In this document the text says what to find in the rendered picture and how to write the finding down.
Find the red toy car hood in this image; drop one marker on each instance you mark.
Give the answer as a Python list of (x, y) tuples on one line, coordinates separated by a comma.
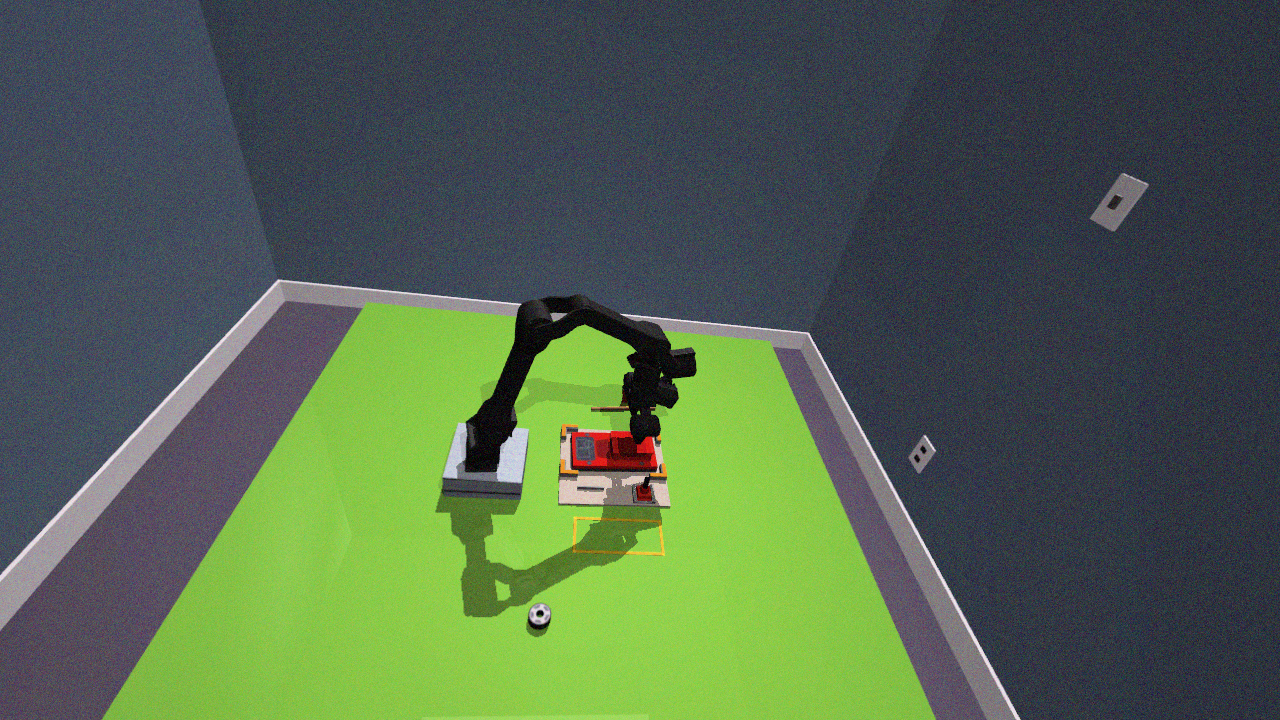
[(623, 447)]

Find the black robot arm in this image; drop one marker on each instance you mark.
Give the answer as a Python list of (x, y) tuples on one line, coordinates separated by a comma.
[(496, 419)]

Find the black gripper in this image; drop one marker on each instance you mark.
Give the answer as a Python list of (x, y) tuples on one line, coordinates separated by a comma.
[(640, 397)]

